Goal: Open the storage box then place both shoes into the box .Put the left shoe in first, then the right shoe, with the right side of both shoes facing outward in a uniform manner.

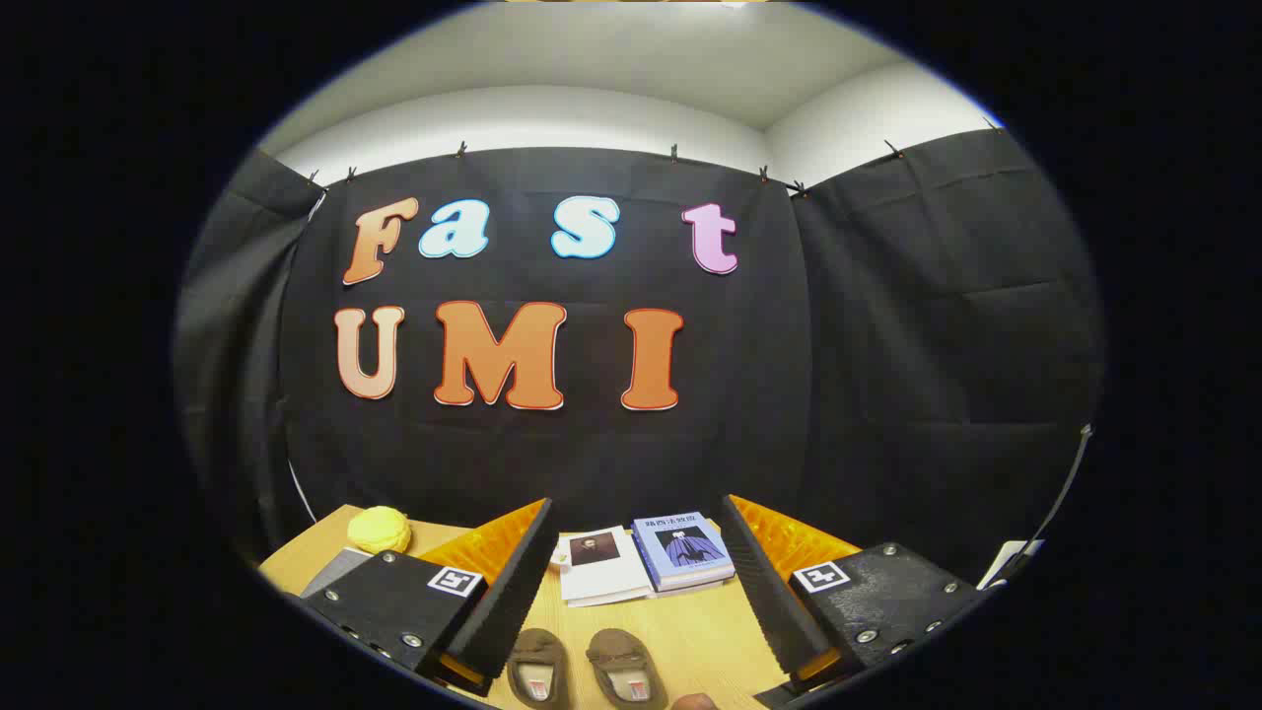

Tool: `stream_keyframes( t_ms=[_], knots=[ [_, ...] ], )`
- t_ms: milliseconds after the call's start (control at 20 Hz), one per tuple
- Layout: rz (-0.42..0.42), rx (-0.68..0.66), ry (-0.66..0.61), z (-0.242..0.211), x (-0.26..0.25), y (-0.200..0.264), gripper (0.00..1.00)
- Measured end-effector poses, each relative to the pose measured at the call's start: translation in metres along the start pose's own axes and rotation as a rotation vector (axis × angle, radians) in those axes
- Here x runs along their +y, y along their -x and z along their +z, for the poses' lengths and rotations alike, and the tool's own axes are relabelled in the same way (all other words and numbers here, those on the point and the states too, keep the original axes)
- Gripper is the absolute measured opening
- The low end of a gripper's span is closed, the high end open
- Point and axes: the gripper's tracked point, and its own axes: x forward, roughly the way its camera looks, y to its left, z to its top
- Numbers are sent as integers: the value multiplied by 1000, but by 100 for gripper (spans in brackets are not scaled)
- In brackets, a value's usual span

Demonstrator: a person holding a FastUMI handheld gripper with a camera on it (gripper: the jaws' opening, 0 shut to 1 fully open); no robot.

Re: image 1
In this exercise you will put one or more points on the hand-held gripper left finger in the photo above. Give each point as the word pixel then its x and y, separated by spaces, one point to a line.
pixel 513 592

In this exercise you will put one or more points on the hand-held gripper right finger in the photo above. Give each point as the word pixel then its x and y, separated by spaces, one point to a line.
pixel 764 602

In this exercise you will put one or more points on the brown fuzzy shoe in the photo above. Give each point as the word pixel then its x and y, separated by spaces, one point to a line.
pixel 621 653
pixel 537 656

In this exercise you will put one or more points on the beige fabric storage box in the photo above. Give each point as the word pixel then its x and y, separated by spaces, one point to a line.
pixel 335 574

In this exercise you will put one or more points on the blue book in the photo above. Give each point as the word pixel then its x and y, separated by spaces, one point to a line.
pixel 690 564

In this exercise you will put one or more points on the white book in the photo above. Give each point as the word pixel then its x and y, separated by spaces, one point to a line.
pixel 606 580

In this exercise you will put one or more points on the yellow plush ball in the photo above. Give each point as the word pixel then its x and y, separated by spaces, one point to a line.
pixel 380 531

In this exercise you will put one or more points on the white sheet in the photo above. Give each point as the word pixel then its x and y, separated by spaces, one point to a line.
pixel 1006 562

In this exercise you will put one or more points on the row of small black clips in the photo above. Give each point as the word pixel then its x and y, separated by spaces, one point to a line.
pixel 460 150

